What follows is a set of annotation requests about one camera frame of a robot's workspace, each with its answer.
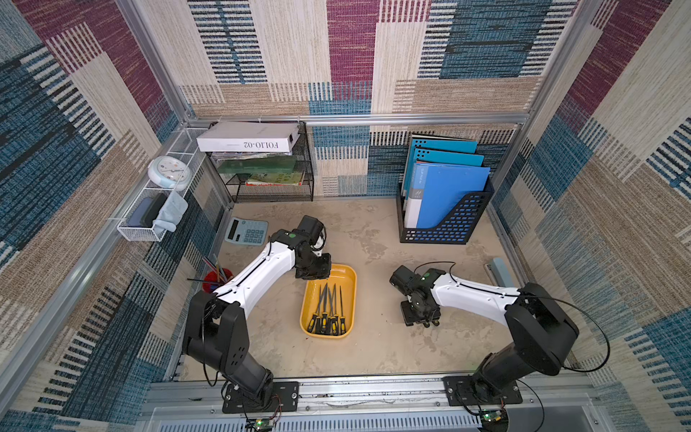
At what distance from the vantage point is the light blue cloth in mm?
662

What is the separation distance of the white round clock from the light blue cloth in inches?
1.2

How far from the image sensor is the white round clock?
73 cm

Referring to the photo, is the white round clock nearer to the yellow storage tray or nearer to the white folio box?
the white folio box
